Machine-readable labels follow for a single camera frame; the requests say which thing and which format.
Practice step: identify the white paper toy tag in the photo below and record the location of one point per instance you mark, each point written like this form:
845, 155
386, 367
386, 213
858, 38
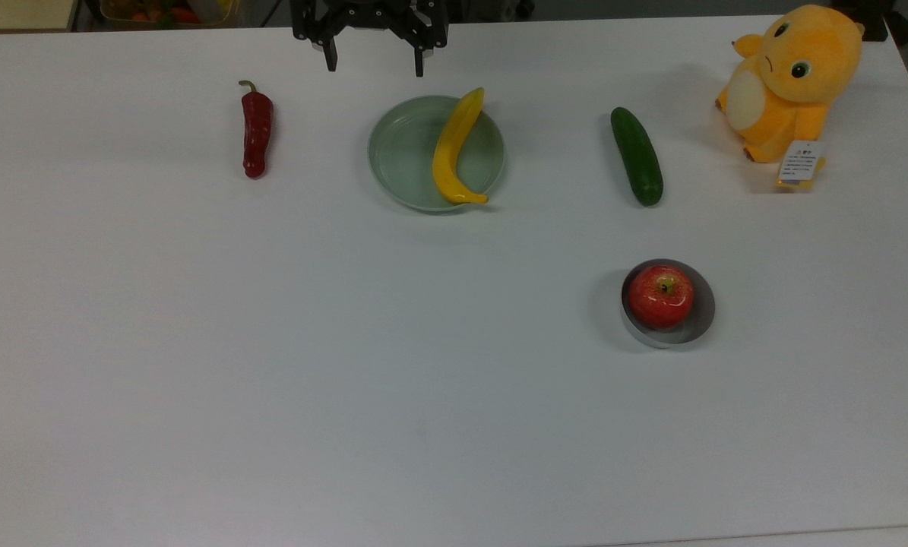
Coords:
800, 161

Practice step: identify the clear bin of toy food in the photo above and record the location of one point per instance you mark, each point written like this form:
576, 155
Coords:
165, 11

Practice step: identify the green cucumber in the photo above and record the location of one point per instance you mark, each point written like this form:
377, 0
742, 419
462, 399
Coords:
637, 158

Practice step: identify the red apple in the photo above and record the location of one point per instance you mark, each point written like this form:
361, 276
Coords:
660, 298

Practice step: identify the black stand base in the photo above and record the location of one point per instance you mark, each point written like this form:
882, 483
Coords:
875, 19

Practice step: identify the small round metal bowl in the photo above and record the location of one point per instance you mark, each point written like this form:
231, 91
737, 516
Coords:
701, 313

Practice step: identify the red chili pepper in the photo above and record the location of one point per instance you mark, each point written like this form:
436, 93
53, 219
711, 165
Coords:
257, 137

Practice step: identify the yellow banana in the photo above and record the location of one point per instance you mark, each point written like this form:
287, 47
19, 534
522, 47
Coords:
452, 148

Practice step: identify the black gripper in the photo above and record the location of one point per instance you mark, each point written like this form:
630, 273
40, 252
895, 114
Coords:
370, 11

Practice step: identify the pale green round plate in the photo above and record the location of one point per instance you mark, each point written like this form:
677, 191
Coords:
404, 156

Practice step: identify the beige cabinet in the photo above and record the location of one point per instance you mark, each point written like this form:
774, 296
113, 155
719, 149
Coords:
17, 11

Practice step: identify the orange plush toy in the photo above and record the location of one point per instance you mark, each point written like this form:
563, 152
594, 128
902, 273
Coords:
792, 91

